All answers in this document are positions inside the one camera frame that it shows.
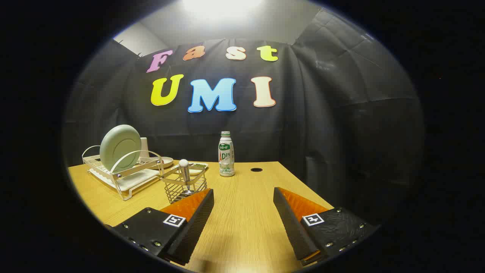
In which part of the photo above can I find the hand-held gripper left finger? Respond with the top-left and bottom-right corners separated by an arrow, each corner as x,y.
104,188 -> 215,267

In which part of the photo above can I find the black backdrop cloth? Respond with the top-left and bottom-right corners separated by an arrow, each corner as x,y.
63,8 -> 425,228

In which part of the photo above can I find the white drink bottle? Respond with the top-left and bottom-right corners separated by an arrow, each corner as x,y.
218,131 -> 235,177

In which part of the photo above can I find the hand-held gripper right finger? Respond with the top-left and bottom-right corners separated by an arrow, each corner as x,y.
273,187 -> 380,267

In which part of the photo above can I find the pale green plate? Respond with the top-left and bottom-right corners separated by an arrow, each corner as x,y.
100,124 -> 142,172

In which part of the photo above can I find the white drain tray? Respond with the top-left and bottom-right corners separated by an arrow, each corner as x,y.
90,168 -> 160,201

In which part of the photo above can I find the white wire dish rack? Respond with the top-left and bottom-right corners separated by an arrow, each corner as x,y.
82,145 -> 165,201

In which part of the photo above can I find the blue checked handle spoon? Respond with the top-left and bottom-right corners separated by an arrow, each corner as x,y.
179,159 -> 192,195

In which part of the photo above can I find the metal wire basket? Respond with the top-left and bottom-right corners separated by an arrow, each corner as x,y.
158,163 -> 208,204

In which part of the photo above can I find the white divided dish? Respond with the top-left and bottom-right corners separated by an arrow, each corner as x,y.
188,162 -> 209,175

